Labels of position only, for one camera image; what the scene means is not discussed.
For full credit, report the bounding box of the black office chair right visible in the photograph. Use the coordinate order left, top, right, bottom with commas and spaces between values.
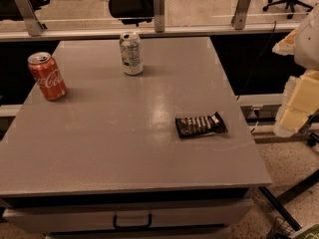
262, 0, 313, 19

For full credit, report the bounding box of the black cable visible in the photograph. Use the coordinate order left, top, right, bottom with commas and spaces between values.
236, 20, 278, 102

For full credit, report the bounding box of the black drawer handle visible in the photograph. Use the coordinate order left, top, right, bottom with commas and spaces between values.
113, 214, 153, 231

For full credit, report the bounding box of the dark chocolate bar wrapper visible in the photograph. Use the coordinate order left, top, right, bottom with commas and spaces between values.
175, 113, 227, 138

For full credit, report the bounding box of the right metal bracket post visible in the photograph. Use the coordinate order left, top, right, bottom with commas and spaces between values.
231, 0, 251, 30

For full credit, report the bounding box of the black office chair centre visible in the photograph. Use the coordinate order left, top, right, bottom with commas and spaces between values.
109, 0, 154, 25

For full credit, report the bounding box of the left metal bracket post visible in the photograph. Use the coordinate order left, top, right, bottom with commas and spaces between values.
14, 0, 45, 37

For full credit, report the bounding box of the metal bracket post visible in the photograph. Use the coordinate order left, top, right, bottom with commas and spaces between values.
14, 0, 45, 37
154, 0, 165, 33
231, 0, 251, 30

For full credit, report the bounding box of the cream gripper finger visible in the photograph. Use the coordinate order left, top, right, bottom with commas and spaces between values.
273, 70, 319, 137

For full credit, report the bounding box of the white green 7up can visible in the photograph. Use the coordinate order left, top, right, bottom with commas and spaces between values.
120, 32, 143, 76

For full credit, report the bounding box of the red coke can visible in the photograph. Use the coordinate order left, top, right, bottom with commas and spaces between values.
28, 52, 67, 101

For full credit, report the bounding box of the black wire basket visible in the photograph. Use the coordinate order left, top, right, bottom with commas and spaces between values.
266, 216, 301, 239

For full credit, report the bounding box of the black office chair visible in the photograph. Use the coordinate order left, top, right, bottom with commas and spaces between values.
262, 0, 313, 19
109, 0, 154, 25

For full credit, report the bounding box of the grey drawer cabinet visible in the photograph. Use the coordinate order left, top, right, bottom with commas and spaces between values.
0, 38, 270, 239

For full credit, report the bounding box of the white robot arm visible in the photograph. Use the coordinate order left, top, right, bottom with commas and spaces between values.
272, 5, 319, 137

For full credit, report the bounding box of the middle metal bracket post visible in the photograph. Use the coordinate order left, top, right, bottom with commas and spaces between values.
154, 0, 165, 33

